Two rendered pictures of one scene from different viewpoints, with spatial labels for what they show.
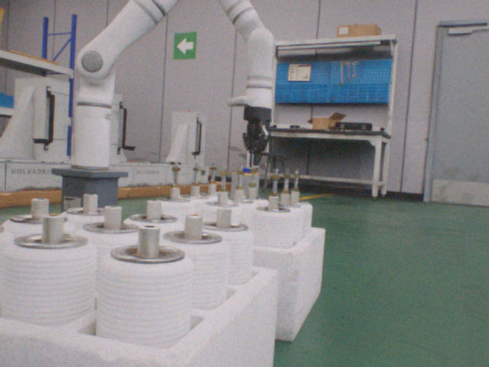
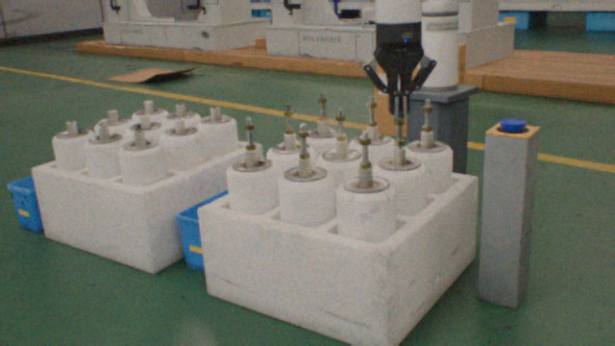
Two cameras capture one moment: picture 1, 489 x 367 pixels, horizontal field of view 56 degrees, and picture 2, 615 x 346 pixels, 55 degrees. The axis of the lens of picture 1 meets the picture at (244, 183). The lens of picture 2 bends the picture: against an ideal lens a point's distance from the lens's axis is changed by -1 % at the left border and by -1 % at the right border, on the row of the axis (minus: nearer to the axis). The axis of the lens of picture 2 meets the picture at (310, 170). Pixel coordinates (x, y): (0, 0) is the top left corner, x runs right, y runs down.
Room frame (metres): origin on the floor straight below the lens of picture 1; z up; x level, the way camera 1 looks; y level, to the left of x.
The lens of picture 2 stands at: (1.41, -1.01, 0.58)
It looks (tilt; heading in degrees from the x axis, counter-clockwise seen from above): 18 degrees down; 108
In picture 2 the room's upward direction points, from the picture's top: 3 degrees counter-clockwise
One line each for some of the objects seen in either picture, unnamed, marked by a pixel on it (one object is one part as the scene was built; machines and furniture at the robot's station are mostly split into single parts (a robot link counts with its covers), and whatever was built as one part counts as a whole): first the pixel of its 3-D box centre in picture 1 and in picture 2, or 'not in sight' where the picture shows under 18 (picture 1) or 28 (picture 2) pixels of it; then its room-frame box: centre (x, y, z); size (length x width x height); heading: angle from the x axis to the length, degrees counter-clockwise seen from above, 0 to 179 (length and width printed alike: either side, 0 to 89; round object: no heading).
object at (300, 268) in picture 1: (234, 265); (344, 234); (1.14, 0.01, 0.09); 0.39 x 0.39 x 0.18; 73
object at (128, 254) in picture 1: (147, 254); (73, 134); (0.47, 0.09, 0.25); 0.08 x 0.08 x 0.01
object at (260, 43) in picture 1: (260, 60); not in sight; (1.24, -0.02, 0.62); 0.09 x 0.07 x 0.15; 171
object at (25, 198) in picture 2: not in sight; (73, 191); (0.34, 0.20, 0.06); 0.30 x 0.11 x 0.12; 74
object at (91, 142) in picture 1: (92, 138); (437, 52); (1.27, 0.43, 0.39); 0.09 x 0.09 x 0.17; 65
